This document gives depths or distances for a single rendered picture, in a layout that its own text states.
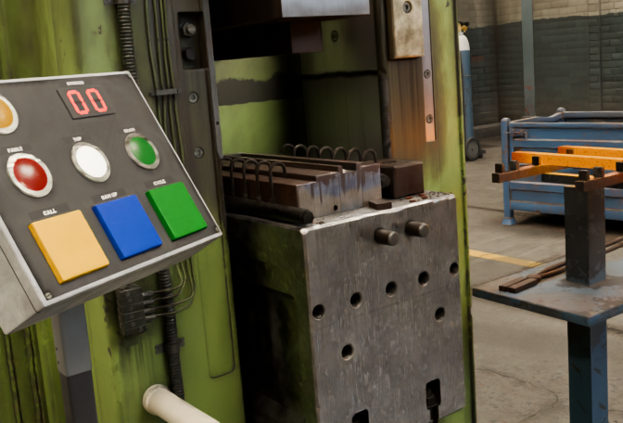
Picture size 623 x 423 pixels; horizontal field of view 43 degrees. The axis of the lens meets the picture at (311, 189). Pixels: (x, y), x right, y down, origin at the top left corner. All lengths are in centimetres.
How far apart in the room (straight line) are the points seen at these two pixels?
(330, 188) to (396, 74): 39
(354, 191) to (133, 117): 50
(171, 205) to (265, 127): 87
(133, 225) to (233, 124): 90
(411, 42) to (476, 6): 897
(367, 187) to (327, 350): 31
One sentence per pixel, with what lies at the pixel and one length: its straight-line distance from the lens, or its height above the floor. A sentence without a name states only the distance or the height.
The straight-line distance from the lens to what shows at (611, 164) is 172.
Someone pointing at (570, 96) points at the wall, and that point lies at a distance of 1028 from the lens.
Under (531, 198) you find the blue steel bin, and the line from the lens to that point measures 541.
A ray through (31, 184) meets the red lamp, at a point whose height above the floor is 108.
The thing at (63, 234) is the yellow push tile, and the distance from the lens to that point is 94.
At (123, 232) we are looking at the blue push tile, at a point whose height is 100.
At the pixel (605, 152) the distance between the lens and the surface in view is 188.
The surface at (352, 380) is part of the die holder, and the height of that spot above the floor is 62.
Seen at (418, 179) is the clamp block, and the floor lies 95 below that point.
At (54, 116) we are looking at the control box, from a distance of 104.
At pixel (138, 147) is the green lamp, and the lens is 110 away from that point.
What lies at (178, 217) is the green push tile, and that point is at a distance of 108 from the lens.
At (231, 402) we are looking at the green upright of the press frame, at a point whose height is 56.
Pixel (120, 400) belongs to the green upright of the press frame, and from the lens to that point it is 146.
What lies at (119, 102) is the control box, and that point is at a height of 116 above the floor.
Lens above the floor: 119
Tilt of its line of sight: 9 degrees down
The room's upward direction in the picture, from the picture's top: 4 degrees counter-clockwise
